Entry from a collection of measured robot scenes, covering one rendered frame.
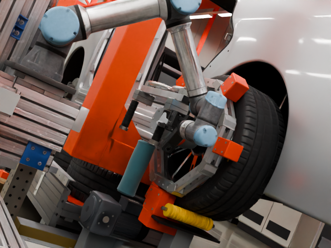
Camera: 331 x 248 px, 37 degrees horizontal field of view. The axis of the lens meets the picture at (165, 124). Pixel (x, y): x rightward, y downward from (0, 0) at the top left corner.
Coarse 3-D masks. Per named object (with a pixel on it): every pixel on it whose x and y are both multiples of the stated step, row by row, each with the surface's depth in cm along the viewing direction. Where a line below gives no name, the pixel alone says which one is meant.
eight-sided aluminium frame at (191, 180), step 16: (208, 80) 224; (224, 112) 204; (224, 128) 202; (160, 144) 246; (160, 160) 241; (208, 160) 201; (160, 176) 229; (192, 176) 205; (208, 176) 204; (176, 192) 213
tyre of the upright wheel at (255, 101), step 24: (264, 96) 223; (240, 120) 207; (264, 120) 210; (240, 144) 201; (264, 144) 206; (240, 168) 202; (264, 168) 207; (192, 192) 216; (216, 192) 204; (240, 192) 207; (216, 216) 220
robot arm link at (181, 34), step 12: (168, 24) 179; (180, 24) 178; (180, 36) 179; (192, 36) 182; (180, 48) 180; (192, 48) 181; (180, 60) 182; (192, 60) 180; (192, 72) 181; (192, 84) 182; (204, 84) 183; (192, 96) 183; (204, 96) 183; (192, 108) 185
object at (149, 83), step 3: (147, 81) 231; (150, 81) 229; (153, 81) 227; (147, 84) 230; (150, 84) 228; (153, 84) 225; (156, 84) 223; (159, 84) 222; (162, 84) 222; (156, 87) 225; (159, 87) 222; (162, 87) 222; (165, 87) 221; (168, 87) 221; (165, 90) 222; (168, 90) 221; (171, 90) 222
